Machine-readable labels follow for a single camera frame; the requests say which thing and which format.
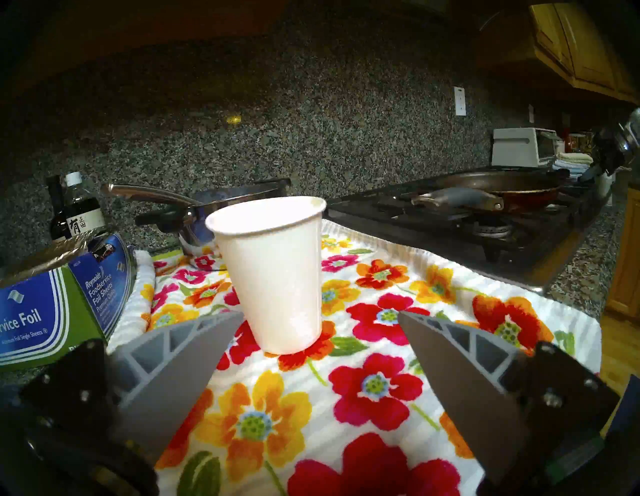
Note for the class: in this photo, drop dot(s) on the blue foil sheet box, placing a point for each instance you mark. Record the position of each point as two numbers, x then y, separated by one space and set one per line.
45 320

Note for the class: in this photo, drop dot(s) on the wide black stove grate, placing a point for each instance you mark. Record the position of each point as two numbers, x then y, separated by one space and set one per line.
400 205

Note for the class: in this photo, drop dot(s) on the wooden upper cabinet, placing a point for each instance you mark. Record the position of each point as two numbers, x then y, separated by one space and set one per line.
585 50

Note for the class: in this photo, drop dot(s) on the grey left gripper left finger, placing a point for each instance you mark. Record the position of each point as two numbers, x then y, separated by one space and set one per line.
165 380

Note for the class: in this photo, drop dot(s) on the dark bottle black cap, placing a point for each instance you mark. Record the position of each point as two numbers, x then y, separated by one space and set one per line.
57 215

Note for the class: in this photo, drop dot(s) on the stainless steel gas cooktop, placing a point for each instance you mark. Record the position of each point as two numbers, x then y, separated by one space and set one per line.
450 245

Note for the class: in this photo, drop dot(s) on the white and blue folded cloths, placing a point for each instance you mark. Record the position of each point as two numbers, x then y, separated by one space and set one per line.
570 169

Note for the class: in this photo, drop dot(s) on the white toaster oven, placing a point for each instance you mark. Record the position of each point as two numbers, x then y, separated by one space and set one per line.
515 147

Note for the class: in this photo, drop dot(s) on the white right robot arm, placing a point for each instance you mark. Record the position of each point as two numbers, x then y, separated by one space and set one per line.
631 135

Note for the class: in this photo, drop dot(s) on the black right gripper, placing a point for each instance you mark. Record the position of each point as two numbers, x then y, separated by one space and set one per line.
607 150

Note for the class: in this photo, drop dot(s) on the floral kitchen towel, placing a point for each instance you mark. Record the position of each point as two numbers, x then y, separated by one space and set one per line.
350 400

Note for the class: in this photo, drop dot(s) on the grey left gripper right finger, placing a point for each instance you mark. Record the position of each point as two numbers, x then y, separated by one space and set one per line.
475 395

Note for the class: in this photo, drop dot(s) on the dark bottle white cap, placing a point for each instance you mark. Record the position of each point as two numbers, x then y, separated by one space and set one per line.
82 215

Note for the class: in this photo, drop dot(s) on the yellow folded cloth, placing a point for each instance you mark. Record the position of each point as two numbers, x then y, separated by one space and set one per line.
575 158

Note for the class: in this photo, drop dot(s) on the brown frying pan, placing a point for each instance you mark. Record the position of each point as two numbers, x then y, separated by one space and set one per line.
500 182

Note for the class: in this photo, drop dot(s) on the white wall power outlet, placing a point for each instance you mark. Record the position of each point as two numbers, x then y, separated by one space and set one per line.
459 101

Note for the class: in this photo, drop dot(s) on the stainless steel saucepan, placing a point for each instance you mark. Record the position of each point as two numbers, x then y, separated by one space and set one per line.
192 235

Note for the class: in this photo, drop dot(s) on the wooden lower cabinets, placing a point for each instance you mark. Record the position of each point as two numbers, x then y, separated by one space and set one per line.
625 260

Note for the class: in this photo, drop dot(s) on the red jar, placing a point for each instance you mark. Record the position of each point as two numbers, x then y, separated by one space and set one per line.
570 141

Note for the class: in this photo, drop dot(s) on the white paper cup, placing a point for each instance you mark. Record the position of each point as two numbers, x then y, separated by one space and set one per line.
270 280
605 186

